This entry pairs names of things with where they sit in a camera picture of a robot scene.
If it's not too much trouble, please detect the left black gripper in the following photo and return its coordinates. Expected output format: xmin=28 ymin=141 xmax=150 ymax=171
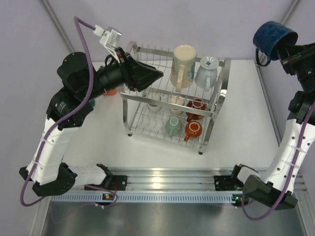
xmin=80 ymin=46 xmax=163 ymax=102

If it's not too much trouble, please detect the white steel cup wood band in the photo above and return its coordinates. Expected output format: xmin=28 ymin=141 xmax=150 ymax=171
xmin=147 ymin=92 xmax=161 ymax=113

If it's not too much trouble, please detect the orange mug white interior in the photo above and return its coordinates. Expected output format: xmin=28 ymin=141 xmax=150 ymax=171
xmin=103 ymin=88 xmax=118 ymax=96

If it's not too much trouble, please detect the navy blue mug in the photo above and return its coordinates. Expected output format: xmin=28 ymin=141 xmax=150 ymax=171
xmin=252 ymin=21 xmax=298 ymax=67

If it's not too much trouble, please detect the cream floral mug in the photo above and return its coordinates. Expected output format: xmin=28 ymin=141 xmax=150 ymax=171
xmin=170 ymin=45 xmax=197 ymax=93

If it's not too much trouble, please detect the small cream steel tumbler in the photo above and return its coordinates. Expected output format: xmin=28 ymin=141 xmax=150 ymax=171
xmin=170 ymin=95 xmax=185 ymax=116

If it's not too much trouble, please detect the dark teal mug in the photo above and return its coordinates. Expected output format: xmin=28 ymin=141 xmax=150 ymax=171
xmin=89 ymin=99 xmax=95 ymax=107

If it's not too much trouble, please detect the mint green mug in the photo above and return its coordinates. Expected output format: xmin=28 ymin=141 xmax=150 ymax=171
xmin=165 ymin=117 xmax=182 ymax=137

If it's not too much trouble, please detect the white cup orange handle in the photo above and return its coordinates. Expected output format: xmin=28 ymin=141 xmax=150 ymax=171
xmin=186 ymin=98 xmax=208 ymax=122

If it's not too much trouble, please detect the light blue mug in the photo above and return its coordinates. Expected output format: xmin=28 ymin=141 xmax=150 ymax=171
xmin=194 ymin=56 xmax=220 ymax=91

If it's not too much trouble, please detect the orange cup black interior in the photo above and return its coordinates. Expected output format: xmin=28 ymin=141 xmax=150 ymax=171
xmin=184 ymin=121 xmax=203 ymax=142

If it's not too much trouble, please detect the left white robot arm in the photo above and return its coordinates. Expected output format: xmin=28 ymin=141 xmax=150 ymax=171
xmin=19 ymin=48 xmax=163 ymax=197

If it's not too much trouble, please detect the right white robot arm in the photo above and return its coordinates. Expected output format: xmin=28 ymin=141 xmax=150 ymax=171
xmin=230 ymin=43 xmax=315 ymax=216

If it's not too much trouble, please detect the stainless steel dish rack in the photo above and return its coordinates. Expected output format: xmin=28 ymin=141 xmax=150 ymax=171
xmin=119 ymin=41 xmax=231 ymax=155

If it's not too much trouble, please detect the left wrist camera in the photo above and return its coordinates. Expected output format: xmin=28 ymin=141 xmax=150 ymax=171
xmin=94 ymin=25 xmax=122 ymax=61

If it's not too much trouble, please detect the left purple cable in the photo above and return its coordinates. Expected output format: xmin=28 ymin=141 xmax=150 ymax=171
xmin=20 ymin=16 xmax=119 ymax=207

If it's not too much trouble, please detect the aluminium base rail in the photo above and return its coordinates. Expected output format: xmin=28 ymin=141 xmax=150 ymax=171
xmin=53 ymin=167 xmax=308 ymax=197

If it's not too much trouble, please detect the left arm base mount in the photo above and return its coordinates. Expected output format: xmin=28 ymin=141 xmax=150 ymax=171
xmin=84 ymin=175 xmax=127 ymax=191

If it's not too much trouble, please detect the white slotted cable duct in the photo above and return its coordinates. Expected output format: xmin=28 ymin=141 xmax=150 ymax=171
xmin=51 ymin=192 xmax=242 ymax=204

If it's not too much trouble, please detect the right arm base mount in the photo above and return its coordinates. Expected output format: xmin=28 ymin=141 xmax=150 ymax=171
xmin=214 ymin=165 xmax=244 ymax=191

